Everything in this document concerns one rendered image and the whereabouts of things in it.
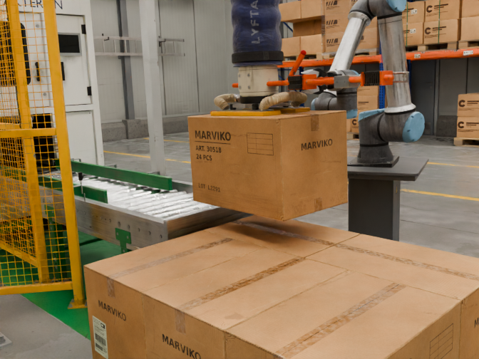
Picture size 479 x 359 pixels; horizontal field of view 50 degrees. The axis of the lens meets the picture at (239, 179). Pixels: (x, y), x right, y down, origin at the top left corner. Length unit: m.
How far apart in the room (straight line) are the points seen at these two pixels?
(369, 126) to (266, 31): 0.84
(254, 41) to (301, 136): 0.46
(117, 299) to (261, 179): 0.71
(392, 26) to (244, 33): 0.75
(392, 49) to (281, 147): 0.90
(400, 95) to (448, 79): 8.32
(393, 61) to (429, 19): 7.14
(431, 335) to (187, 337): 0.70
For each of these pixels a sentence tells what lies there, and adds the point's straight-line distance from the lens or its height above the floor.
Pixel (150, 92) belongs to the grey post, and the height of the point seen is 1.14.
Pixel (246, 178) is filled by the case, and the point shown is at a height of 0.82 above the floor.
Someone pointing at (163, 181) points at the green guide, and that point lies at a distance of 3.29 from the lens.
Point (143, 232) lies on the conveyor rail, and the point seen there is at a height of 0.52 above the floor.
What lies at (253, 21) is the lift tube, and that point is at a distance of 2.21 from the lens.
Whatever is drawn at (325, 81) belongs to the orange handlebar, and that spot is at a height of 1.20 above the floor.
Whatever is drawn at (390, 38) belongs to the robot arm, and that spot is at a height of 1.39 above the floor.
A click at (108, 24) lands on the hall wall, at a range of 12.50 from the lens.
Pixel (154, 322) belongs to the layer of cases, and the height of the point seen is 0.46.
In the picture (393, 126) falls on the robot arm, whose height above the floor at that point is 0.97.
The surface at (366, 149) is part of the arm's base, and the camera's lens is 2.78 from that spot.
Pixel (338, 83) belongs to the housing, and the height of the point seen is 1.19.
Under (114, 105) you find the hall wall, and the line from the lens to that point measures 12.42.
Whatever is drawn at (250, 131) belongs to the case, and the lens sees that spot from 2.06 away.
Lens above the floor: 1.21
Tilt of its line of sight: 11 degrees down
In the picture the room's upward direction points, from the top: 2 degrees counter-clockwise
